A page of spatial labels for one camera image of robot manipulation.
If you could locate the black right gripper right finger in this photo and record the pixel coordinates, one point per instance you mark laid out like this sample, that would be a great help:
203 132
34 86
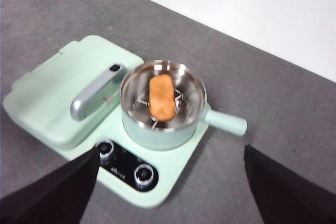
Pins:
288 197

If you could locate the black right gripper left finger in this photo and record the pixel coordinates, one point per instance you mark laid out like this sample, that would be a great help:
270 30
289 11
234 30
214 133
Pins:
52 197

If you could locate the brown potato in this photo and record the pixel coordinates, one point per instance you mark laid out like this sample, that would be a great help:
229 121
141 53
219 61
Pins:
161 98

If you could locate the green hinged griddle cover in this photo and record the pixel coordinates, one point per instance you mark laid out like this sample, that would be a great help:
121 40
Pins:
52 108

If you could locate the silver control knob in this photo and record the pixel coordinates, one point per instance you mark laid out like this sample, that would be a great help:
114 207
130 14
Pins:
106 148
144 174

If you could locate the black control panel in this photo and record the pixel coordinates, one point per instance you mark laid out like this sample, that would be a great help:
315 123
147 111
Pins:
123 166

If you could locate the green breakfast machine base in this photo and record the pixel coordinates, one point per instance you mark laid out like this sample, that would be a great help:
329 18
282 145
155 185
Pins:
178 163

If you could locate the steel steamer rack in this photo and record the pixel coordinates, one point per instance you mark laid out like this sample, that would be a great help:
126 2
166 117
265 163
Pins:
143 102

